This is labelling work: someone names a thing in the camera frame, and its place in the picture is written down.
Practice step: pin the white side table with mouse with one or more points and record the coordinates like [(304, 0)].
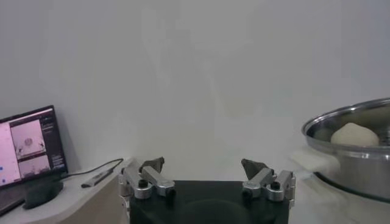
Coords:
[(79, 202)]

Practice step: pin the grey usb hub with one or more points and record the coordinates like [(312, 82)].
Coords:
[(96, 179)]

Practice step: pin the white steamed baozi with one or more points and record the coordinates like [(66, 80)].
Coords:
[(355, 136)]

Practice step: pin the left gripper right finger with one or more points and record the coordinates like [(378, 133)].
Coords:
[(265, 181)]

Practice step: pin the black laptop beside mouse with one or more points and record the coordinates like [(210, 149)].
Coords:
[(30, 143)]

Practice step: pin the black computer mouse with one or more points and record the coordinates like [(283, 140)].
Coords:
[(42, 193)]

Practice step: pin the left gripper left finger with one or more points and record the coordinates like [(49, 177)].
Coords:
[(150, 182)]

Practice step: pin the perforated steel steamer basket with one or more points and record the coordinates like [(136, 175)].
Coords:
[(361, 172)]

